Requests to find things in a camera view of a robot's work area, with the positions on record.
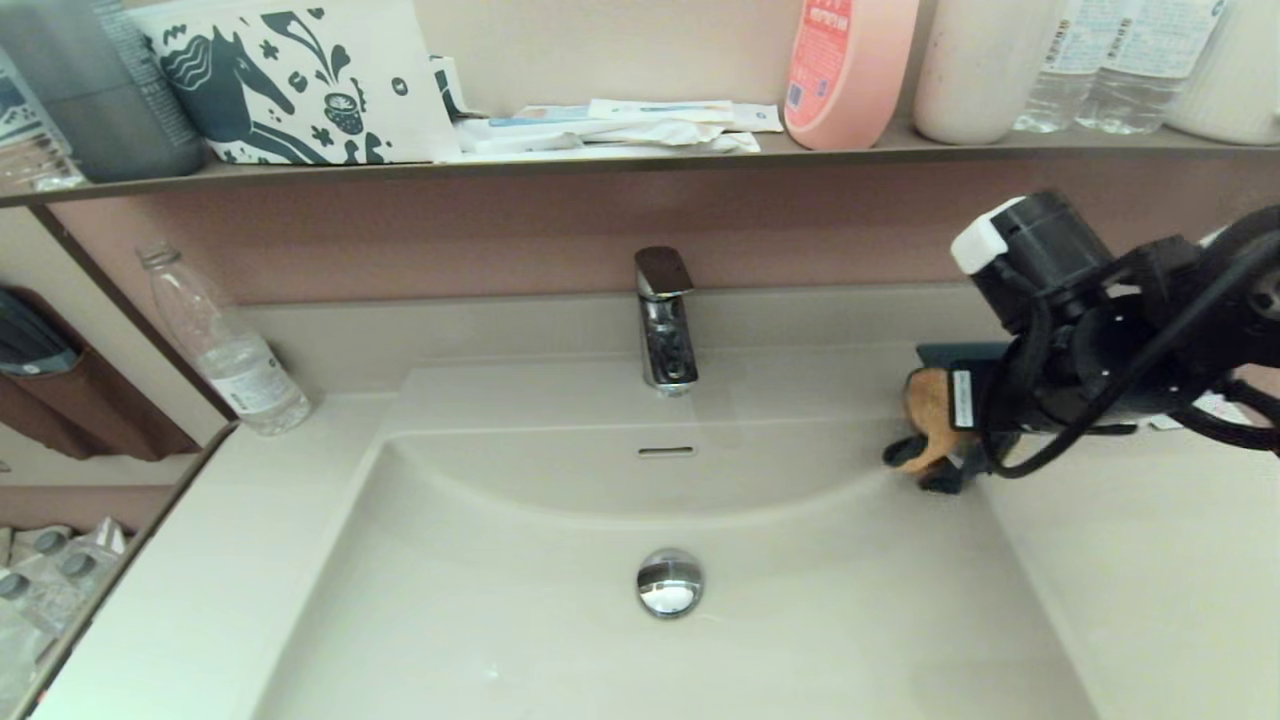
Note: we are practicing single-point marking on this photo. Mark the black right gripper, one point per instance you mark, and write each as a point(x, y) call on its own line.
point(975, 400)

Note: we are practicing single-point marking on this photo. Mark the orange grey fluffy cloth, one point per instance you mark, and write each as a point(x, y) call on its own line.
point(930, 420)

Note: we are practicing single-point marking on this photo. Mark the chrome faucet brown lever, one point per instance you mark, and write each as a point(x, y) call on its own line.
point(665, 330)

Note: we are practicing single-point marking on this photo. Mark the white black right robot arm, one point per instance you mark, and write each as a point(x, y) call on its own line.
point(1130, 330)

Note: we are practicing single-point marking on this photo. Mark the white ceramic sink basin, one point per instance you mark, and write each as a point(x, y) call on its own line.
point(600, 600)

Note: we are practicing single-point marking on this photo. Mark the blue soap dish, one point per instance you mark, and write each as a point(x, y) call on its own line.
point(950, 352)

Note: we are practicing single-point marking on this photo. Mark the printed paper leaflet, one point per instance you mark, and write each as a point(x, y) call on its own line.
point(1205, 410)

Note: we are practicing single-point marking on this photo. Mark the clear water bottle white label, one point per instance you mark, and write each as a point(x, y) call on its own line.
point(1145, 82)
point(1052, 92)

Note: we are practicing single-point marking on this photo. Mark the pink lotion bottle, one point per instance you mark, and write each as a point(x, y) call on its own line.
point(848, 70)

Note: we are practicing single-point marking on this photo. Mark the small white sachet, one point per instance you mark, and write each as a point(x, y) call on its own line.
point(760, 117)

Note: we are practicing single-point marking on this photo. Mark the chrome drain stopper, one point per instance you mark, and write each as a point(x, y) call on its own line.
point(669, 583)

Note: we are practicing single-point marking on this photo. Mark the white ribbed jar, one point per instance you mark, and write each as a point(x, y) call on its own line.
point(1240, 82)

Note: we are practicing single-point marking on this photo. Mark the white blue toothbrush packet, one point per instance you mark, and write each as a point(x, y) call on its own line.
point(658, 108)

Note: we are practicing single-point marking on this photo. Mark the large white plastic packet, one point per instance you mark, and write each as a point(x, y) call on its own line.
point(605, 138)

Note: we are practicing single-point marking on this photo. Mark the slim clear plastic bottle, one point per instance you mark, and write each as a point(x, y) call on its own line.
point(240, 380)

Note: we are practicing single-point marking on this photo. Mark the horse pattern white box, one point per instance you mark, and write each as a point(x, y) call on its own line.
point(300, 80)

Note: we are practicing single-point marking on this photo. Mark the dark grey canister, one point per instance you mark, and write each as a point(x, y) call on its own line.
point(100, 110)

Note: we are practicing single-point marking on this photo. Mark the plastic wrapped bottle pack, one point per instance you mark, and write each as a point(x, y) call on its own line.
point(50, 600)

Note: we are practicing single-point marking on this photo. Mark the dark grey ribbed item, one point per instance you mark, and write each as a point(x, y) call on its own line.
point(30, 340)

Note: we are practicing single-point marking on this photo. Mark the clear plastic packet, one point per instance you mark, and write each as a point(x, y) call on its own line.
point(38, 170)

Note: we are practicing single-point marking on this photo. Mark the blue patterned box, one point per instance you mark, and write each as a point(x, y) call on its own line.
point(20, 105)

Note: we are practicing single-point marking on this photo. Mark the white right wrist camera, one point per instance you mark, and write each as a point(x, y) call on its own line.
point(985, 240)

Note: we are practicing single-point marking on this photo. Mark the brown wall shelf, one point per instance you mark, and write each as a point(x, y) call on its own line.
point(700, 160)

